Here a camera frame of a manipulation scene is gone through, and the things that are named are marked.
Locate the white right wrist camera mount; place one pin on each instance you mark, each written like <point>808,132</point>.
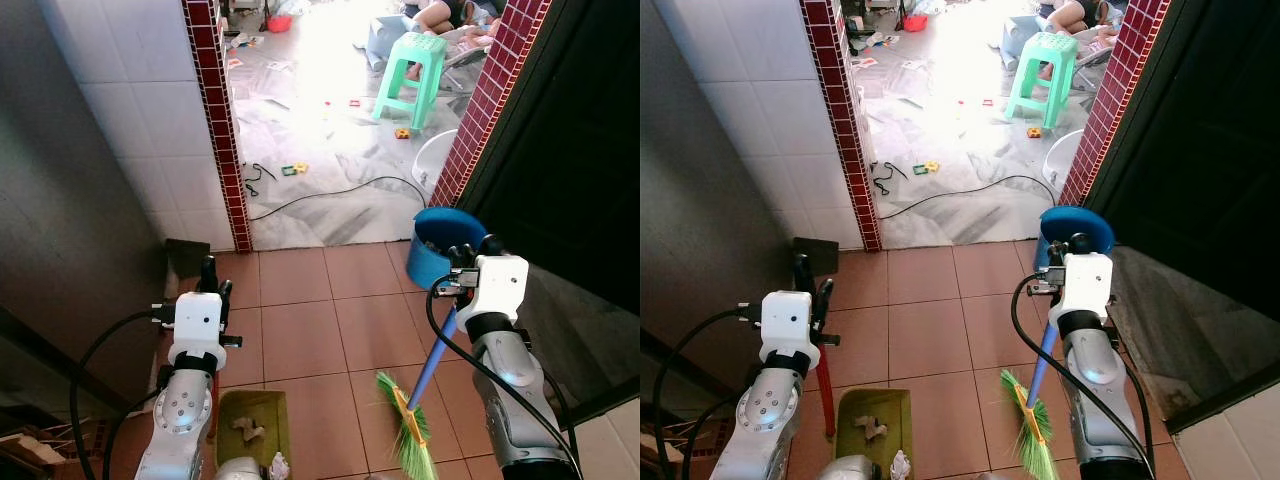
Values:
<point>1088,283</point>
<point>500,285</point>

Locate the paper booklet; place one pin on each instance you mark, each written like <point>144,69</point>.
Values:
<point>880,40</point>
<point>247,42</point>

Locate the small yellow green toy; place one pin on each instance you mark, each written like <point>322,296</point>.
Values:
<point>294,169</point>
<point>926,167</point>

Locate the red plastic basin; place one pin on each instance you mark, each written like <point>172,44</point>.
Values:
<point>279,23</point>
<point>914,23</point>

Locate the black door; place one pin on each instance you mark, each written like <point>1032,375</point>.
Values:
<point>590,120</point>
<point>1220,120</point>

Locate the blue plastic bucket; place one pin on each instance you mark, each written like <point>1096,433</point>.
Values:
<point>1055,225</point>
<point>432,255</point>

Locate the grey robot left leg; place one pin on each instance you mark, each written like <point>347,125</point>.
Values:
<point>240,470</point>
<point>852,469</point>

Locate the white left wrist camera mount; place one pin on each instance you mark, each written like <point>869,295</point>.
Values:
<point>786,325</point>
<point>197,325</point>

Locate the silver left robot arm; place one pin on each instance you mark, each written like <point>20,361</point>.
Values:
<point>180,410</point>
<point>770,410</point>

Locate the white plastic basin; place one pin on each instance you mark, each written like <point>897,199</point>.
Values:
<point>435,162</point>
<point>1062,160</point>

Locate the dark square floor block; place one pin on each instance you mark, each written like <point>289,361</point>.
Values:
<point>815,255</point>

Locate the pale blue plastic bin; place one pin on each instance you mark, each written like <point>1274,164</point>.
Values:
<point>385,40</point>
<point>1018,40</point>

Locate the wood scrap pile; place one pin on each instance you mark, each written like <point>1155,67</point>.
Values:
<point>40,455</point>

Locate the tan crumpled paper scrap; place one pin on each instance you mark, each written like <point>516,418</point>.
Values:
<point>248,429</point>
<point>870,429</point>

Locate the green plastic stool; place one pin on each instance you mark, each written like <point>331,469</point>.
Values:
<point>418,45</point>
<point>1050,45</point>

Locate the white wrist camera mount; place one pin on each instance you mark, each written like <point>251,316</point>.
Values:
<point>197,325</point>
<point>1088,283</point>
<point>786,325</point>
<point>500,285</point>

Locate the seated person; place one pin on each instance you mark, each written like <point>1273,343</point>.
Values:
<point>445,14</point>
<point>1075,12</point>

